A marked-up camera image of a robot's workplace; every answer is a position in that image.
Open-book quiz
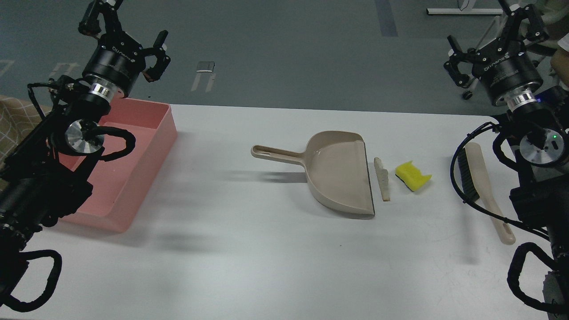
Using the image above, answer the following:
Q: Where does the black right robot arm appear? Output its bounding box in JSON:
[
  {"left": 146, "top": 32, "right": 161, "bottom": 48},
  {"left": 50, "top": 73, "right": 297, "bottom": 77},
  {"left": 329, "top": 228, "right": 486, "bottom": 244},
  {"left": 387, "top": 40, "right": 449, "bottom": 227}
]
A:
[{"left": 444, "top": 0, "right": 568, "bottom": 320}]

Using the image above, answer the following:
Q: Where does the white bread slice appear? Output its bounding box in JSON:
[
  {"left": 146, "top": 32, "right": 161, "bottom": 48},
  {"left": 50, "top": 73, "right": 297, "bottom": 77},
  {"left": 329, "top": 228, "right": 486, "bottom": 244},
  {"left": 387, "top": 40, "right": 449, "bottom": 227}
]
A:
[{"left": 373, "top": 157, "right": 391, "bottom": 202}]

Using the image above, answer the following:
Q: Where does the beige hand brush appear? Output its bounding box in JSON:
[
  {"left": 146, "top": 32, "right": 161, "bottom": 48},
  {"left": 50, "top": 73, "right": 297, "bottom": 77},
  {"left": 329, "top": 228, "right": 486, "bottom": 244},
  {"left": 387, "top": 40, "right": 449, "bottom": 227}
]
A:
[{"left": 457, "top": 142, "right": 516, "bottom": 245}]

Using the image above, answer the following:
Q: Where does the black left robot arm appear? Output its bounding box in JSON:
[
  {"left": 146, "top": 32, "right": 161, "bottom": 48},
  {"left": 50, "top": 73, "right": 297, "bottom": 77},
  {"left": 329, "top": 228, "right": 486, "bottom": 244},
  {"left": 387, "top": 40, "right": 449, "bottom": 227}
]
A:
[{"left": 0, "top": 0, "right": 171, "bottom": 313}]

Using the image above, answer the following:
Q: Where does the checkered beige cloth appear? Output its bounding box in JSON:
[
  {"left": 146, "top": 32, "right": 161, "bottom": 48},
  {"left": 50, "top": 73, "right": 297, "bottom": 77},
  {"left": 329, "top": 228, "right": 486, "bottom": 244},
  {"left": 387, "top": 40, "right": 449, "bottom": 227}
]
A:
[{"left": 0, "top": 95, "right": 41, "bottom": 164}]

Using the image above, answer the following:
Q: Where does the white table leg base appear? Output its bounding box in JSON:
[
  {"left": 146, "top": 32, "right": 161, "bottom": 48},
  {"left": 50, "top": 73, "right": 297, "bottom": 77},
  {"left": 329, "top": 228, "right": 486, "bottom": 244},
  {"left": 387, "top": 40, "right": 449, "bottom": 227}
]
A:
[{"left": 425, "top": 8, "right": 503, "bottom": 16}]

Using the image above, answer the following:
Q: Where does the beige plastic dustpan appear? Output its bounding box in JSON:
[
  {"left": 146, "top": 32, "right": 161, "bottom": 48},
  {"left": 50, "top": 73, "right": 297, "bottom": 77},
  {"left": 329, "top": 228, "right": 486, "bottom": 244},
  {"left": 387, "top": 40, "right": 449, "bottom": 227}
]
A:
[{"left": 251, "top": 130, "right": 375, "bottom": 219}]

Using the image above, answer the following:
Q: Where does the white office chair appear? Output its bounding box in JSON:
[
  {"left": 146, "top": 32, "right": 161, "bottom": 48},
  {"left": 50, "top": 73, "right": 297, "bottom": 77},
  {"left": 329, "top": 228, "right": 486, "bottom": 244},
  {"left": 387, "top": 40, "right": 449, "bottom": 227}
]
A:
[{"left": 458, "top": 0, "right": 568, "bottom": 66}]

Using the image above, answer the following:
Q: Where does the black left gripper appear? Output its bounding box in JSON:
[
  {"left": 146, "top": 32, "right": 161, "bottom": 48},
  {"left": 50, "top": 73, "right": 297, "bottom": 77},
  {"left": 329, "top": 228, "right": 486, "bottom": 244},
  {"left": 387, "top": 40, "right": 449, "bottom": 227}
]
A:
[{"left": 78, "top": 0, "right": 171, "bottom": 97}]

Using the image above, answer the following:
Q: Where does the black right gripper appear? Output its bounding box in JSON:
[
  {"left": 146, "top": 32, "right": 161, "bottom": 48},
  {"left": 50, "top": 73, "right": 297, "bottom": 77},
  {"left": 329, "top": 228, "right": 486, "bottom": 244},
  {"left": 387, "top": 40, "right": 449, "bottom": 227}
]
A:
[{"left": 444, "top": 0, "right": 549, "bottom": 107}]

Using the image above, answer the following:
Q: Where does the yellow sponge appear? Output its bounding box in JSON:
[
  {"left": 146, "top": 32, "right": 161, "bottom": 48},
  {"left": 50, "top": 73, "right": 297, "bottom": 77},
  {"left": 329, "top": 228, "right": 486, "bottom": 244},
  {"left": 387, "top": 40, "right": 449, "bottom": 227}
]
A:
[{"left": 396, "top": 161, "right": 432, "bottom": 192}]

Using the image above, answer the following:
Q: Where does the pink plastic bin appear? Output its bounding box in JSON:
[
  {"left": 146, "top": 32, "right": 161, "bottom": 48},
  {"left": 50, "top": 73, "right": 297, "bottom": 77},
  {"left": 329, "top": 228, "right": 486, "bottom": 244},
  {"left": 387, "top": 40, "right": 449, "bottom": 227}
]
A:
[{"left": 63, "top": 99, "right": 177, "bottom": 233}]

